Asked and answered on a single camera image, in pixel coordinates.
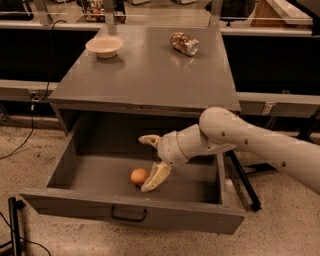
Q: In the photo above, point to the black stand bottom left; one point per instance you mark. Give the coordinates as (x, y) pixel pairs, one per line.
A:
(14, 240)

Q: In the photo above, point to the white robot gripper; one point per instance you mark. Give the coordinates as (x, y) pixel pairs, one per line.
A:
(169, 147)

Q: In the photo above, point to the orange round can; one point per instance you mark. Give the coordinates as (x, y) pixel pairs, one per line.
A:
(139, 176)

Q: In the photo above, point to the grey open top drawer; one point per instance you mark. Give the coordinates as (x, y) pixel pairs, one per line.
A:
(92, 174)

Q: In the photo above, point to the brown silver can lying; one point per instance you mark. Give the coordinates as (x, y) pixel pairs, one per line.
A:
(184, 43)

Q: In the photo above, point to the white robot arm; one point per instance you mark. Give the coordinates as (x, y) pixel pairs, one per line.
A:
(220, 130)

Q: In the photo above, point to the black drawer handle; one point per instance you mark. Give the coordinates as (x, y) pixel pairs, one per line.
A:
(128, 215)

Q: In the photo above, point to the beige bowl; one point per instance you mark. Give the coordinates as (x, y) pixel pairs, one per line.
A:
(104, 46)

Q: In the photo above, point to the grey side rail bench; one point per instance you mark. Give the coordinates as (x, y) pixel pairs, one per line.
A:
(24, 91)

